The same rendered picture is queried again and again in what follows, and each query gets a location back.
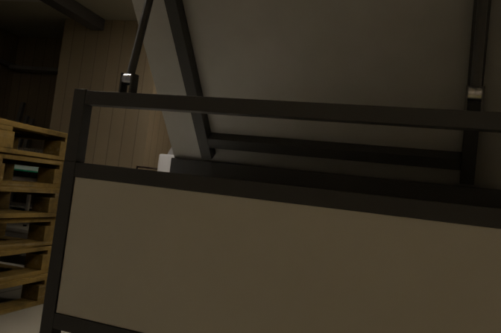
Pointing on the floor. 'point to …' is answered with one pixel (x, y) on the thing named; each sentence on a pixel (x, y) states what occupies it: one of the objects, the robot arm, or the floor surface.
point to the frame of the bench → (360, 204)
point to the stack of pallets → (50, 201)
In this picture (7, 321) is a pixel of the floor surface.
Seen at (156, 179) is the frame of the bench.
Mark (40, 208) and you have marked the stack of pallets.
